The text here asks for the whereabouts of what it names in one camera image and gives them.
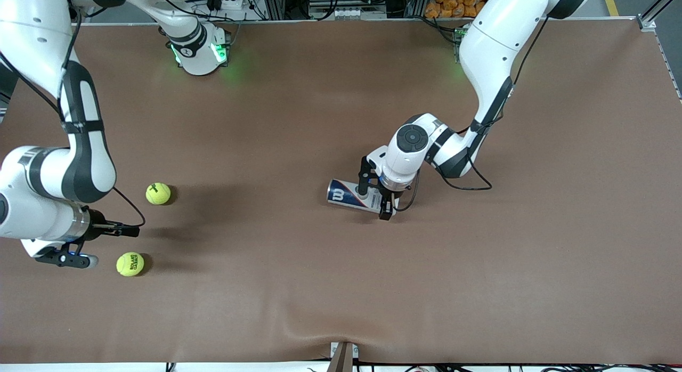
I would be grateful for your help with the white terminal block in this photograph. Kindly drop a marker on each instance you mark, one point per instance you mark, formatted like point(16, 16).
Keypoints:
point(346, 13)

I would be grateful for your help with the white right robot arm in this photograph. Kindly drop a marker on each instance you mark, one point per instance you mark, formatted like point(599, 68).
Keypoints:
point(48, 175)

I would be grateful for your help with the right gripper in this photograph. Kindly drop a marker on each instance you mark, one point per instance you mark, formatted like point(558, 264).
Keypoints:
point(99, 225)

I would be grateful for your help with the yellow tennis ball small logo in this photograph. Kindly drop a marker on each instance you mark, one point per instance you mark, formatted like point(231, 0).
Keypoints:
point(158, 194)

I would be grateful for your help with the aluminium corner frame beam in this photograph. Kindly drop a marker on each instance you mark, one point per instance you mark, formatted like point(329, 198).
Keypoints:
point(658, 7)

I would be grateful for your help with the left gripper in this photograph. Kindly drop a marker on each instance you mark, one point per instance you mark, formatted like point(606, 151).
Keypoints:
point(387, 199)

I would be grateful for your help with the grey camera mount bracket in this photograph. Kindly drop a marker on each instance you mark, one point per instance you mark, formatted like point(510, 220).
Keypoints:
point(342, 361)

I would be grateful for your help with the brown table mat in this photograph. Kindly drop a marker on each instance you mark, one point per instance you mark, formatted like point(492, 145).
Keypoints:
point(341, 281)

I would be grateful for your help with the yellow ball Roland Garros print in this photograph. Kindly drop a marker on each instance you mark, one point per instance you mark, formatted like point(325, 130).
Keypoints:
point(130, 264)

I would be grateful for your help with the white blue tennis ball can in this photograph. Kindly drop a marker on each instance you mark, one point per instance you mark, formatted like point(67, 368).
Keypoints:
point(346, 196)

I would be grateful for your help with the aluminium frame post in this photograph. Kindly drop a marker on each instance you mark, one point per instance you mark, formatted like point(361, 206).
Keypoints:
point(415, 3)
point(274, 4)

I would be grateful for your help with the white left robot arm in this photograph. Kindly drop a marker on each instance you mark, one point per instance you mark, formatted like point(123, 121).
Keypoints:
point(495, 47)

